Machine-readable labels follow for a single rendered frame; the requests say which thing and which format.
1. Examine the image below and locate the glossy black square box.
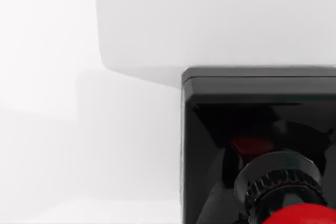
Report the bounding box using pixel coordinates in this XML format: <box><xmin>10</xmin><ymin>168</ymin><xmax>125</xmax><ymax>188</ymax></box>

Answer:
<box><xmin>180</xmin><ymin>66</ymin><xmax>336</xmax><ymax>224</ymax></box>

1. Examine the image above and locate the red bottle with black cap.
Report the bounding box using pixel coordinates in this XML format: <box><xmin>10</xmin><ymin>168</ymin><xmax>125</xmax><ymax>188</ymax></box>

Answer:
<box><xmin>233</xmin><ymin>148</ymin><xmax>336</xmax><ymax>224</ymax></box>

